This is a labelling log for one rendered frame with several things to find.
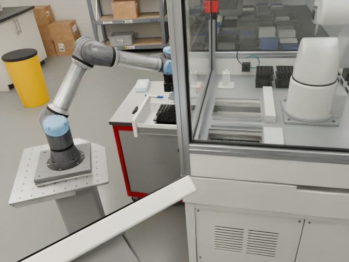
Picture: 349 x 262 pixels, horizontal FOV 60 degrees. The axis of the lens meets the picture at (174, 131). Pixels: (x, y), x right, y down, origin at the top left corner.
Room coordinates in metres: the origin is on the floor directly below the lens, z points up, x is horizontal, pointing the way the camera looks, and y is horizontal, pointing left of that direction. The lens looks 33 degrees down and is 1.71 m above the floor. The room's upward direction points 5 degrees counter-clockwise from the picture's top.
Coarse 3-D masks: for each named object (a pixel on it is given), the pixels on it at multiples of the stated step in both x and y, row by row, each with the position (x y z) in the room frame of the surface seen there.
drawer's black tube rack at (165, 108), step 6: (162, 108) 1.50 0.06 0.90; (168, 108) 1.49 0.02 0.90; (174, 108) 1.49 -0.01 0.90; (162, 114) 1.43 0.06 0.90; (168, 114) 1.42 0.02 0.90; (174, 114) 1.42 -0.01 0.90; (156, 120) 1.38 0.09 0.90; (162, 120) 1.37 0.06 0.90; (168, 120) 1.41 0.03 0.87; (174, 120) 1.36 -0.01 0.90
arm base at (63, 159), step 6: (72, 144) 1.25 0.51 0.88; (54, 150) 1.21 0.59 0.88; (60, 150) 1.21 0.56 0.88; (66, 150) 1.22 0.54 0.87; (72, 150) 1.24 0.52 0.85; (78, 150) 1.29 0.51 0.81; (54, 156) 1.21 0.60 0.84; (60, 156) 1.20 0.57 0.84; (66, 156) 1.20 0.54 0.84; (72, 156) 1.23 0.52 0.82; (78, 156) 1.25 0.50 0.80; (54, 162) 1.21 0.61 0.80; (60, 162) 1.19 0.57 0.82; (66, 162) 1.19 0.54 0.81; (72, 162) 1.20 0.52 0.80
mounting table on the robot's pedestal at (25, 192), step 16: (96, 144) 1.41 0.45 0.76; (32, 160) 1.31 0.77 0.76; (96, 160) 1.26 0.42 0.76; (16, 176) 1.18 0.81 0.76; (32, 176) 1.17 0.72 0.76; (96, 176) 1.13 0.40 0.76; (16, 192) 1.06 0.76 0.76; (32, 192) 1.05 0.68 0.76; (48, 192) 1.04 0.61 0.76; (64, 192) 1.04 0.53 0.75
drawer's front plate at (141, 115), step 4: (148, 96) 1.61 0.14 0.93; (144, 100) 1.56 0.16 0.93; (148, 100) 1.59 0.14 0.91; (144, 104) 1.52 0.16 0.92; (148, 104) 1.58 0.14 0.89; (140, 108) 1.47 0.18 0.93; (144, 108) 1.51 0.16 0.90; (148, 108) 1.57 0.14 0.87; (136, 112) 1.43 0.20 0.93; (140, 112) 1.44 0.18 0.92; (144, 112) 1.50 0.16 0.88; (148, 112) 1.56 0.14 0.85; (136, 116) 1.38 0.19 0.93; (140, 116) 1.43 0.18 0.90; (144, 116) 1.49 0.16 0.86; (132, 120) 1.35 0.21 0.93; (136, 120) 1.37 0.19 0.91; (140, 120) 1.42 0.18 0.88; (144, 120) 1.48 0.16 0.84; (132, 124) 1.35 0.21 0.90; (136, 124) 1.36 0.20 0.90; (136, 128) 1.35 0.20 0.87; (136, 132) 1.35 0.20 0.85; (136, 136) 1.35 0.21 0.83
